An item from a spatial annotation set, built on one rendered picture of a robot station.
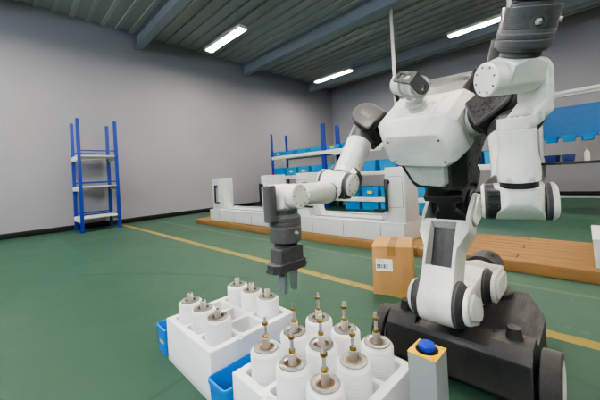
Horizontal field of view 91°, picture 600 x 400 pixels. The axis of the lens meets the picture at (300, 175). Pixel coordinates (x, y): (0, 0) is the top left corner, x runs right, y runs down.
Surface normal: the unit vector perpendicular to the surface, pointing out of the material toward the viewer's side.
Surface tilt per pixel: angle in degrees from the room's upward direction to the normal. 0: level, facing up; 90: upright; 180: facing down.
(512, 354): 45
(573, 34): 90
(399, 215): 90
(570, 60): 90
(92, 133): 90
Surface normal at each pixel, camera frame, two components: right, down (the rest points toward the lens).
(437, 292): -0.59, -0.56
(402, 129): -0.76, -0.09
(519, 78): 0.16, 0.45
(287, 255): 0.69, -0.04
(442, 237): -0.66, -0.35
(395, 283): -0.38, 0.00
